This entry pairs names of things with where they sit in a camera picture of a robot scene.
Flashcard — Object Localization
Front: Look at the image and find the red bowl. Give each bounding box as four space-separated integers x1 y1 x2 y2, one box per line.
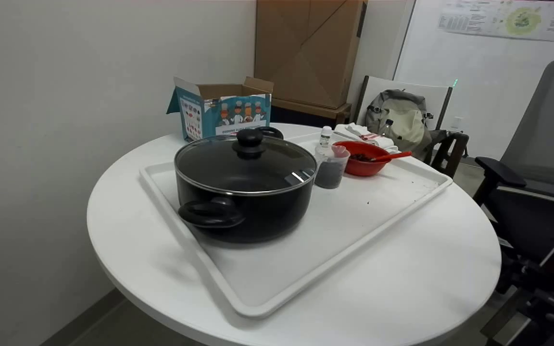
333 141 392 177

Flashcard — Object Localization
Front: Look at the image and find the black cooking pot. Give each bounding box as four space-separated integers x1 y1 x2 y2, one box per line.
175 127 318 243

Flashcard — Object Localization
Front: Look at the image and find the white cloth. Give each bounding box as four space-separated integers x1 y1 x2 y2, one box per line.
334 123 401 154

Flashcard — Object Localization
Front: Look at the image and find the poster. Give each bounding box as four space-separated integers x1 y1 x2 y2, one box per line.
438 0 554 43

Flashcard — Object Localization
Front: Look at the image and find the grey backpack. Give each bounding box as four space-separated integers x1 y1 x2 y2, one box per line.
365 89 434 162

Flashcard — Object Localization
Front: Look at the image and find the whiteboard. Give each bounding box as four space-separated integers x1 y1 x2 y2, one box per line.
393 0 554 161

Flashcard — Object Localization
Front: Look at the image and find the blue printed cardboard box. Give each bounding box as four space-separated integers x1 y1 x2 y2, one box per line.
166 76 275 142

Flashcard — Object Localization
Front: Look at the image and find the red spoon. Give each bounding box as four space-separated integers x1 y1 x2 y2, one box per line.
370 151 413 163

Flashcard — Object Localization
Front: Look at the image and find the glass pot lid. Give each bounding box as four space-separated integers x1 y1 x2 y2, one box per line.
175 128 318 196

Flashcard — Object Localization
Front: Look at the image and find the large brown cardboard box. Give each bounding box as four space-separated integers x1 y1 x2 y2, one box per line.
254 0 368 110

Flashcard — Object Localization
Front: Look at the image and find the white plastic tray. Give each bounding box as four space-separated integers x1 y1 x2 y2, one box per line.
139 131 453 319

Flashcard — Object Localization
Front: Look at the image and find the white chair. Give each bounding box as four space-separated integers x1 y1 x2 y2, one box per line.
354 75 470 179

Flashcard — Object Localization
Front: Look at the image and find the grey office chair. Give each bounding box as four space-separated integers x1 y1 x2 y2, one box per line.
473 59 554 346

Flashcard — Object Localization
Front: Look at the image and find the clear measuring jug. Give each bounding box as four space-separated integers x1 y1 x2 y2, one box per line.
314 145 351 189

